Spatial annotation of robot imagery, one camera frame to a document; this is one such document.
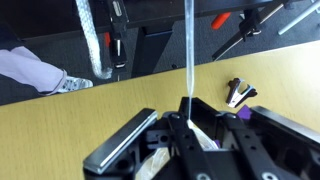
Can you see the clear plastic straw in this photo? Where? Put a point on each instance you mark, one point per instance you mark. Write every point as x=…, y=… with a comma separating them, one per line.
x=189, y=37

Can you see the black staple remover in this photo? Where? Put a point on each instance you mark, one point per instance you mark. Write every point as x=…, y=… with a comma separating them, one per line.
x=235, y=97

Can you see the patterned sneaker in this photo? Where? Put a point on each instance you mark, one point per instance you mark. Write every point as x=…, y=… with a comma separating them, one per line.
x=74, y=84

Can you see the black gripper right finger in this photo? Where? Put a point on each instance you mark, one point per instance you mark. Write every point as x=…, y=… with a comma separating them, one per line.
x=306, y=134

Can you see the black clamp orange handle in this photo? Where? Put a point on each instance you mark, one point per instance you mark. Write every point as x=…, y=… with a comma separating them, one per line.
x=257, y=18

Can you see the clear plastic cup with lid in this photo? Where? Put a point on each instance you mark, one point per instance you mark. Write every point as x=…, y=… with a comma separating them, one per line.
x=153, y=164

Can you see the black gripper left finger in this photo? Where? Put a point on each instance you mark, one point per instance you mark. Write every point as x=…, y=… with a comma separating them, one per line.
x=96, y=163

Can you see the person leg lavender trousers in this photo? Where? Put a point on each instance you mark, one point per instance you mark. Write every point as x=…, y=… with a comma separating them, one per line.
x=25, y=67

